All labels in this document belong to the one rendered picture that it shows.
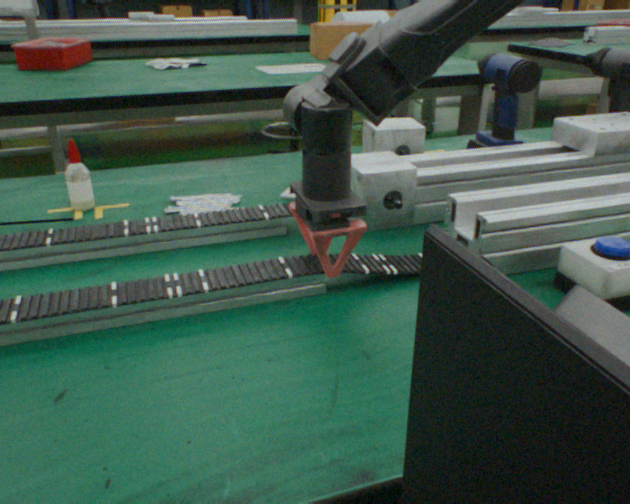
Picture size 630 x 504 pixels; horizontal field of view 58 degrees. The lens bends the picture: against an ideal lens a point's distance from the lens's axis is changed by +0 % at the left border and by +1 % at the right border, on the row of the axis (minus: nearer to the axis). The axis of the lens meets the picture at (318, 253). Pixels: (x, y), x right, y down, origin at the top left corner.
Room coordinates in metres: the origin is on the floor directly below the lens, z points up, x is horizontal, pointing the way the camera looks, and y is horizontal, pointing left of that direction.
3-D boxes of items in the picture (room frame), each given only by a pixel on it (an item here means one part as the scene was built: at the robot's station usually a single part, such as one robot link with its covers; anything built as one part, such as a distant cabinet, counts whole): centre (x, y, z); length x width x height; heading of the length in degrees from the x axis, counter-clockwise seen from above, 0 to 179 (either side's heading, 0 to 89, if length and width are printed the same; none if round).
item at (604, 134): (1.00, -0.52, 0.87); 0.16 x 0.11 x 0.07; 108
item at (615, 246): (0.61, -0.35, 0.84); 0.04 x 0.04 x 0.02
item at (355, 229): (0.63, -0.01, 0.85); 0.07 x 0.07 x 0.09; 18
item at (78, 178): (0.91, 0.40, 0.84); 0.04 x 0.04 x 0.12
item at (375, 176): (0.85, -0.10, 0.83); 0.12 x 0.09 x 0.10; 18
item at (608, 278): (0.62, -0.35, 0.81); 0.10 x 0.08 x 0.06; 18
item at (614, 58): (1.24, -0.61, 0.89); 0.20 x 0.08 x 0.22; 23
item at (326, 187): (0.64, -0.01, 0.92); 0.10 x 0.07 x 0.07; 18
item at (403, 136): (1.11, -0.15, 0.83); 0.11 x 0.10 x 0.10; 10
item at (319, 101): (0.64, -0.01, 0.98); 0.07 x 0.06 x 0.07; 16
